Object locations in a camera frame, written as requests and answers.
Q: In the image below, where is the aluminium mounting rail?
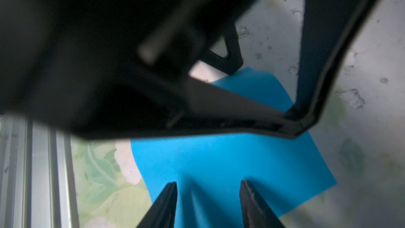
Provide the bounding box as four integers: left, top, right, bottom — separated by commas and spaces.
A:
1, 115, 80, 228

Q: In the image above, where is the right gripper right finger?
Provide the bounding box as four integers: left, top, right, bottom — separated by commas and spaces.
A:
239, 180, 285, 228

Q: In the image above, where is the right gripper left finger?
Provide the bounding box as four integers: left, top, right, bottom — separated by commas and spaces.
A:
137, 182, 178, 228

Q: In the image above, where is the blue paper sheet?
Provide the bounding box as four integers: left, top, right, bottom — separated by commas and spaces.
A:
130, 66, 338, 228

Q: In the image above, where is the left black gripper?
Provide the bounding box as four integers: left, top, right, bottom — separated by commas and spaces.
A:
0, 0, 279, 140

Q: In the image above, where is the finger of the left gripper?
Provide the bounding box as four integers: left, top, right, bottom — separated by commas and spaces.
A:
199, 24, 244, 75
177, 0, 378, 138

